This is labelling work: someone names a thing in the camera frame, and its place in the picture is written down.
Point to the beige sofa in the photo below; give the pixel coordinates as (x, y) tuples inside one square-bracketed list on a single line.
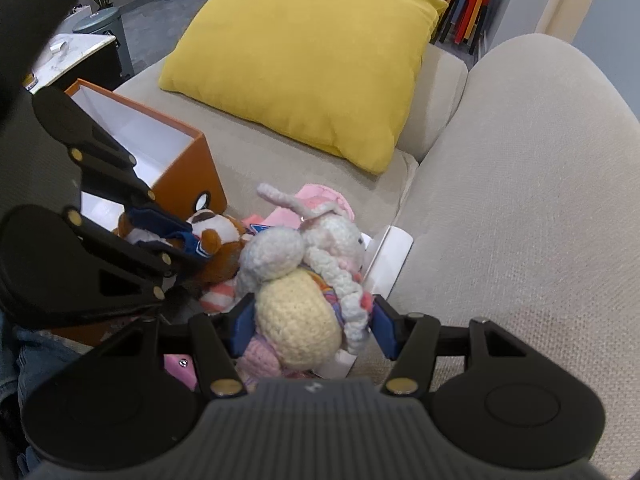
[(500, 185)]

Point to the crochet bunny doll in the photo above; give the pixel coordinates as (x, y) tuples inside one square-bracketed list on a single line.
[(295, 315)]

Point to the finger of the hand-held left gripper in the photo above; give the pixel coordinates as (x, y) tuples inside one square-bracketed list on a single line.
[(160, 222), (150, 265)]

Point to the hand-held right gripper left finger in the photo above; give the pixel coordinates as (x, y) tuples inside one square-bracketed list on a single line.
[(244, 330)]

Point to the blue card box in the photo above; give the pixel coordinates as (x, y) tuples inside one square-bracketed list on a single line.
[(254, 225)]

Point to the orange storage box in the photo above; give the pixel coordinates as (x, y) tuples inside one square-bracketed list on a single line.
[(186, 180)]

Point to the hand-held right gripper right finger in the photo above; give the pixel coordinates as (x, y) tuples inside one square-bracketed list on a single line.
[(384, 332)]

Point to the person's blue jeans leg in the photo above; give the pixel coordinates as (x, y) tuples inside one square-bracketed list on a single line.
[(40, 365)]

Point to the pink pouch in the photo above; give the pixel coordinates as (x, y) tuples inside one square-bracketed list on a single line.
[(282, 219)]

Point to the white pink plush toy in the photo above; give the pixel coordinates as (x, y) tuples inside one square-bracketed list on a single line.
[(217, 297)]

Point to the stack of colourful stools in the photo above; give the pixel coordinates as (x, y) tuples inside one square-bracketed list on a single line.
[(467, 5)]

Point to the pink cylinder case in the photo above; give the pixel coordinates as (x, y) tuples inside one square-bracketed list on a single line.
[(180, 372)]

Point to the grey round bin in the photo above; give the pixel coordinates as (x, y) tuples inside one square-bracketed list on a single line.
[(107, 30)]

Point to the yellow pillow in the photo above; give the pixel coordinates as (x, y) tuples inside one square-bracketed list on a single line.
[(300, 60)]

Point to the white marble table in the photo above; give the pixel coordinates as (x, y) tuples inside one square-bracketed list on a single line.
[(75, 55)]

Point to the brown white plush toy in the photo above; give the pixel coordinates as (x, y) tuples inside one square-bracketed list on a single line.
[(222, 257)]

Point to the white paper box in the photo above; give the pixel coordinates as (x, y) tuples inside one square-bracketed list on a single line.
[(392, 255)]

